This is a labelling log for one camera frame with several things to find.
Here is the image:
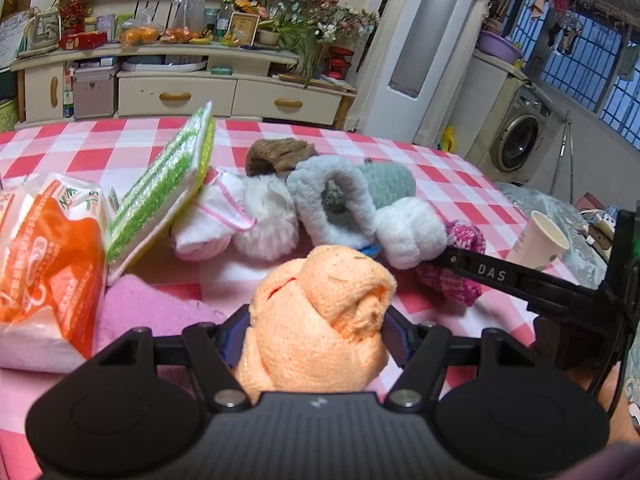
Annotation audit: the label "pink towel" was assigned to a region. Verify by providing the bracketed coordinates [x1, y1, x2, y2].
[92, 274, 231, 361]

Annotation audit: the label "bag of oranges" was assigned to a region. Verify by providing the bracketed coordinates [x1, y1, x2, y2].
[120, 2, 161, 46]

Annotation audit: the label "green plastic bottle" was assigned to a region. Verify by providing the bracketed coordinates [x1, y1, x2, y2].
[217, 0, 236, 41]

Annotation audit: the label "paper cup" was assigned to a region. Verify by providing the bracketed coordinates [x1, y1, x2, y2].
[509, 210, 571, 272]

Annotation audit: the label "orange tissue packet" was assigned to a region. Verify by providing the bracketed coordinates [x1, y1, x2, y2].
[0, 172, 118, 373]

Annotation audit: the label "red ornament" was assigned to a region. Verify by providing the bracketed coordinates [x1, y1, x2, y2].
[327, 46, 351, 81]

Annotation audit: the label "tall bag of tangerines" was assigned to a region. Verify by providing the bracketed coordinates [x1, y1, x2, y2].
[160, 0, 211, 43]

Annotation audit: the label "white plush sock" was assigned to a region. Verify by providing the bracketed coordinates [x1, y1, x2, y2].
[375, 197, 448, 270]

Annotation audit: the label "red checked tablecloth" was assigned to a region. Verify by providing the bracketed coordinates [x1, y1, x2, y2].
[0, 116, 608, 480]

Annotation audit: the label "white fluffy sock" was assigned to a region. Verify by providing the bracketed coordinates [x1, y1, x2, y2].
[232, 175, 299, 262]

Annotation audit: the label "red gift box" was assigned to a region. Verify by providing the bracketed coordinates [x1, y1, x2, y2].
[59, 31, 108, 51]

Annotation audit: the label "green scouring sponge pad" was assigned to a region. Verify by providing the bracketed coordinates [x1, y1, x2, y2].
[105, 101, 217, 286]

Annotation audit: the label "cream TV cabinet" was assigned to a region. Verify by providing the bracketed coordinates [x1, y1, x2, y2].
[10, 42, 358, 128]

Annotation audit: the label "magenta knitted hat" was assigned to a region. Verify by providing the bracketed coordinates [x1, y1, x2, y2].
[415, 220, 487, 307]

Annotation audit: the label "brown fluffy glove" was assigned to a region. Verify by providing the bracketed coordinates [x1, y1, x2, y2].
[245, 137, 318, 179]

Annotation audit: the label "wooden picture frame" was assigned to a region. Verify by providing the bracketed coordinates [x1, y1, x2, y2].
[227, 12, 261, 46]

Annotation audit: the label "artificial flower bouquet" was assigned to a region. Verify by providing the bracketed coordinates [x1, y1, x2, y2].
[290, 0, 381, 46]

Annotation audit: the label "orange towel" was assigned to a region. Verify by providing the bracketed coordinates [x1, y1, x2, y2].
[234, 244, 398, 393]

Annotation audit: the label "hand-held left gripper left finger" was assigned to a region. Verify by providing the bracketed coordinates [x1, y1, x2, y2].
[92, 304, 252, 411]

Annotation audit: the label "purple basin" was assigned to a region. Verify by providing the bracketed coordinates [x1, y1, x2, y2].
[477, 30, 525, 63]

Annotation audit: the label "grey floral cloth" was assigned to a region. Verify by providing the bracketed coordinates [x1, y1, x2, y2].
[495, 182, 621, 291]

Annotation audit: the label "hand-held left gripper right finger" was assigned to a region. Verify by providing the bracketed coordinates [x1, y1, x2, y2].
[382, 305, 540, 411]

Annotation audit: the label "person's right forearm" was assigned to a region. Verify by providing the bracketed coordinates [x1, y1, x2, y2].
[565, 365, 640, 448]

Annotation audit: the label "washing machine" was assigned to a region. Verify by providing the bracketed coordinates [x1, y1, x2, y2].
[465, 50, 568, 186]

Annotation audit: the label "white cloth with pink trim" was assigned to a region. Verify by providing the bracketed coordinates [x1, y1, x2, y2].
[171, 169, 257, 262]

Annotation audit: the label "silver storage case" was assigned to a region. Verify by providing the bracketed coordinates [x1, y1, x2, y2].
[72, 66, 118, 120]

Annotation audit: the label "potted spider plant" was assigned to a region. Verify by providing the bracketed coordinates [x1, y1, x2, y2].
[257, 15, 326, 78]

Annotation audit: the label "grey fluffy glove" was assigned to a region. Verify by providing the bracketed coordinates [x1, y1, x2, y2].
[286, 155, 378, 251]

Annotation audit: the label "small glass tank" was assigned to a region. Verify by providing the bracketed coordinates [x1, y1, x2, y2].
[27, 7, 61, 51]

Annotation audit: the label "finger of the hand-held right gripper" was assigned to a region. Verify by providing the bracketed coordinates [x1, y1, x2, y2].
[431, 245, 602, 319]

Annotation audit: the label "white tower air conditioner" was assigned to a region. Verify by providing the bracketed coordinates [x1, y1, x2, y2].
[350, 0, 493, 146]

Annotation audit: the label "red berry branch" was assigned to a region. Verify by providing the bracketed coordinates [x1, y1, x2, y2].
[55, 0, 88, 36]

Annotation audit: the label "grey knitted sock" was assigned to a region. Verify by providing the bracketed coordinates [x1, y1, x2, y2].
[360, 157, 417, 211]

